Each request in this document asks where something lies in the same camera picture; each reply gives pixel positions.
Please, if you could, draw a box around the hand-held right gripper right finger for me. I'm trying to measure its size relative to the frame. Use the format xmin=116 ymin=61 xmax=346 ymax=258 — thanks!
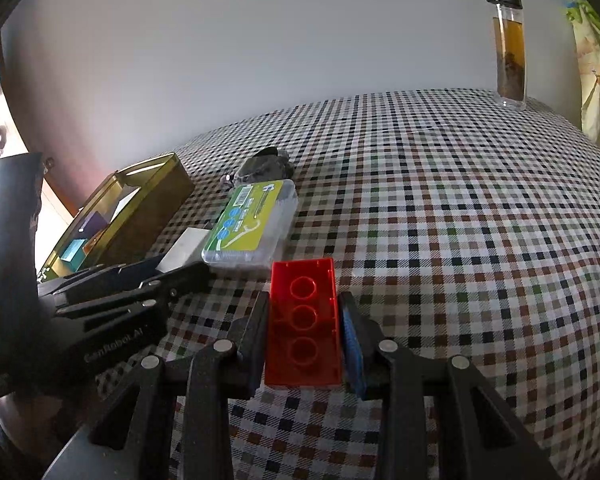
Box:
xmin=337 ymin=291 xmax=562 ymax=480

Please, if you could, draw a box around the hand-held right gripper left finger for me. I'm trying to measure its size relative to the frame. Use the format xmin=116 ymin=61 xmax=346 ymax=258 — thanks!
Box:
xmin=41 ymin=290 xmax=272 ymax=480

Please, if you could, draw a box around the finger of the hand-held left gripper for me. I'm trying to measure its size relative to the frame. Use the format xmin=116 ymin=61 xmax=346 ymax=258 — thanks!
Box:
xmin=55 ymin=261 xmax=214 ymax=322
xmin=54 ymin=256 xmax=169 ymax=297

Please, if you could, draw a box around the purple small box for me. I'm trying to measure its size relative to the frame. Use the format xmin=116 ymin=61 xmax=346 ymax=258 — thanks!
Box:
xmin=77 ymin=212 xmax=109 ymax=237

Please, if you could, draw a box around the red toy building block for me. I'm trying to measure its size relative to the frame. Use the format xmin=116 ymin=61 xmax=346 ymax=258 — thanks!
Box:
xmin=263 ymin=257 xmax=345 ymax=387

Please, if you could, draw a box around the white small box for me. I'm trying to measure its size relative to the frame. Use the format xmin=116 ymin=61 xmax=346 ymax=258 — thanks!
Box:
xmin=157 ymin=227 xmax=209 ymax=272

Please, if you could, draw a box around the gold metal tin box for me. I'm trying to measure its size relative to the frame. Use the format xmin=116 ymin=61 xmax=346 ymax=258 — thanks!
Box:
xmin=45 ymin=152 xmax=196 ymax=282

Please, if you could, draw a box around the person's left hand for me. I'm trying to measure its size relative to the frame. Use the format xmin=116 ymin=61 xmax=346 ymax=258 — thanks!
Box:
xmin=0 ymin=393 xmax=81 ymax=457

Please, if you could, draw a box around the teal small box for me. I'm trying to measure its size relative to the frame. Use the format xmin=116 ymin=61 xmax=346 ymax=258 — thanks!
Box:
xmin=62 ymin=238 xmax=89 ymax=267

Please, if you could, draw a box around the clear plastic box green label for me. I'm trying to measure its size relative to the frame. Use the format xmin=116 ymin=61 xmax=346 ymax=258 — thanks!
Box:
xmin=201 ymin=179 xmax=300 ymax=267

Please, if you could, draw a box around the wooden door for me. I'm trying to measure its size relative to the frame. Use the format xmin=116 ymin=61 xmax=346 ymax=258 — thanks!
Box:
xmin=0 ymin=45 xmax=83 ymax=321

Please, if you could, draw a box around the dark grey pouch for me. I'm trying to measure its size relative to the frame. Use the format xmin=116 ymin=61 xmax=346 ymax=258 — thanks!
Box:
xmin=224 ymin=146 xmax=296 ymax=186

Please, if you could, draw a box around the glass tea bottle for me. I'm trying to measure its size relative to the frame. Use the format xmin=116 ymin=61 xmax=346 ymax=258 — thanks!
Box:
xmin=483 ymin=0 xmax=529 ymax=110

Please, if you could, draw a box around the printed yellow green curtain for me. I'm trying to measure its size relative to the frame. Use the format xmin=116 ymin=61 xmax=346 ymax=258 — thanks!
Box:
xmin=562 ymin=0 xmax=600 ymax=167

